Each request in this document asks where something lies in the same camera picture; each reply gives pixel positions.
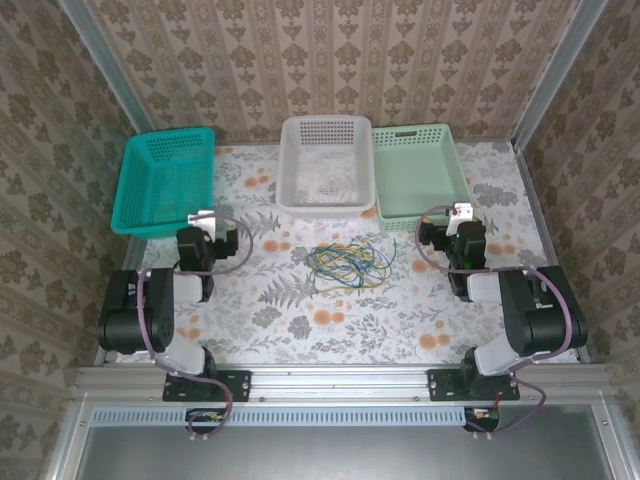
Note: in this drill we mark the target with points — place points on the teal plastic mesh basket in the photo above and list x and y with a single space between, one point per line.
150 150

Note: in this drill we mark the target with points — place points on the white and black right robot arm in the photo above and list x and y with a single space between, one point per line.
545 320

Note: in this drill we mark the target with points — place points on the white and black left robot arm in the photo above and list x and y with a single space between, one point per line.
127 310

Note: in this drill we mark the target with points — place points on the mint green plastic basket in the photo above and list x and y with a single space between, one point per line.
415 180

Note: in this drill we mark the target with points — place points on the white plastic mesh basket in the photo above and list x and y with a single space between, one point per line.
325 170

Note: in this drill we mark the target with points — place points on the small black circuit board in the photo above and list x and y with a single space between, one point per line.
482 415
205 417

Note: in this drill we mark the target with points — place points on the grey metal panel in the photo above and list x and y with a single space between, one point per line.
325 455

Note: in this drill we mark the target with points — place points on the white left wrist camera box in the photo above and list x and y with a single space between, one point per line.
205 222

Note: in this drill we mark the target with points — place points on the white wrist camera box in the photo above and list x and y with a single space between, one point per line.
205 222
462 211

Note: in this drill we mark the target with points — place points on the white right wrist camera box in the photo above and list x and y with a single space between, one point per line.
462 211

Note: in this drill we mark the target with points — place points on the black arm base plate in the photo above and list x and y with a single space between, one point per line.
237 385
442 387

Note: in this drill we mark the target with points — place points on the aluminium mounting rail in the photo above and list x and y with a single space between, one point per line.
340 382

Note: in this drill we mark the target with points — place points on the aluminium frame post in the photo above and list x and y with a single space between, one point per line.
102 60
565 65

